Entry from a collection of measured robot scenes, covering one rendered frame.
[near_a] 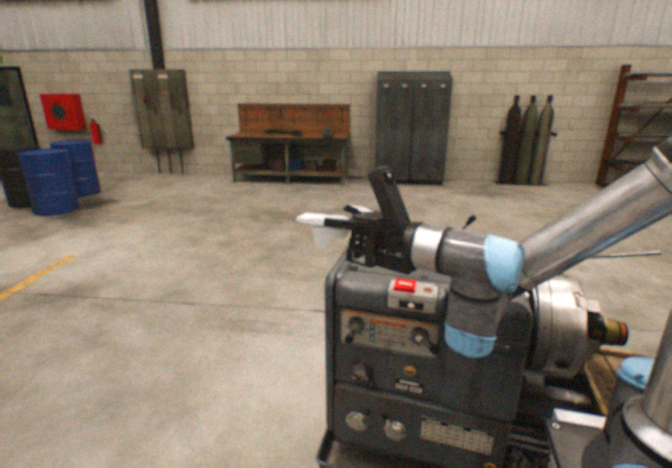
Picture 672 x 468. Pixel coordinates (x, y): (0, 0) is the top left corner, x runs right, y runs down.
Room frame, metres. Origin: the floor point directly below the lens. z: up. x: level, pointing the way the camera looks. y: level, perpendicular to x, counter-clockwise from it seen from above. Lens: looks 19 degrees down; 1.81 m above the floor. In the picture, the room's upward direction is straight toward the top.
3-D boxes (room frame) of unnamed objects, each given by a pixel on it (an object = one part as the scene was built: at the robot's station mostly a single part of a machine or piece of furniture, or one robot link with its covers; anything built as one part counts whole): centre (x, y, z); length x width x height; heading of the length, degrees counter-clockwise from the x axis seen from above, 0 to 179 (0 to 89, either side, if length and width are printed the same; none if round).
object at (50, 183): (5.58, 4.18, 0.44); 0.59 x 0.59 x 0.88
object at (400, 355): (1.17, -0.30, 1.06); 0.59 x 0.48 x 0.39; 73
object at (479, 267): (0.53, -0.21, 1.56); 0.11 x 0.08 x 0.09; 54
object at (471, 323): (0.54, -0.22, 1.46); 0.11 x 0.08 x 0.11; 144
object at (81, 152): (6.51, 4.38, 0.44); 0.59 x 0.59 x 0.88
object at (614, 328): (1.03, -0.84, 1.08); 0.09 x 0.09 x 0.09; 75
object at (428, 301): (0.99, -0.22, 1.23); 0.13 x 0.08 x 0.05; 73
